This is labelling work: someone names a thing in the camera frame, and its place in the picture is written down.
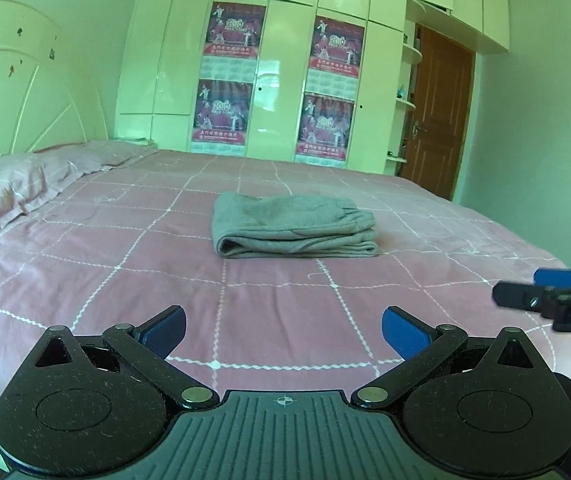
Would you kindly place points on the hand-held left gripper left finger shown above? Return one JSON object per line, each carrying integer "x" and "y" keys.
{"x": 163, "y": 330}

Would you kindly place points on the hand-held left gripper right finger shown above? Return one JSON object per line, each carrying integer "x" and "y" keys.
{"x": 405, "y": 332}

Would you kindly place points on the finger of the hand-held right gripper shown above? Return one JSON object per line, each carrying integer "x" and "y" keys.
{"x": 520, "y": 296}
{"x": 553, "y": 276}

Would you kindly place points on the grey pants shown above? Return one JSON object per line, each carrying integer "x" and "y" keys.
{"x": 290, "y": 225}

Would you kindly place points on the pink checked bed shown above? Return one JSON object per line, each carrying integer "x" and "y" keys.
{"x": 215, "y": 280}

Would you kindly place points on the pink pillow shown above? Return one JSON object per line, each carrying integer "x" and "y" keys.
{"x": 30, "y": 180}

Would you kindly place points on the brown wooden door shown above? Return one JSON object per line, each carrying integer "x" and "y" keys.
{"x": 438, "y": 110}

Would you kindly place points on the white corner shelf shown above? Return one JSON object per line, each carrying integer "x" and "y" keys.
{"x": 405, "y": 100}

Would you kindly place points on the cream headboard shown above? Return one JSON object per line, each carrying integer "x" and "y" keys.
{"x": 20, "y": 85}

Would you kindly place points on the cream glossy wardrobe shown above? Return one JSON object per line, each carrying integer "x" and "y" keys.
{"x": 285, "y": 50}

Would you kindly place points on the red wall poster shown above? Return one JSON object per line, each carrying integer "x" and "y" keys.
{"x": 235, "y": 35}
{"x": 324, "y": 125}
{"x": 336, "y": 45}
{"x": 223, "y": 112}

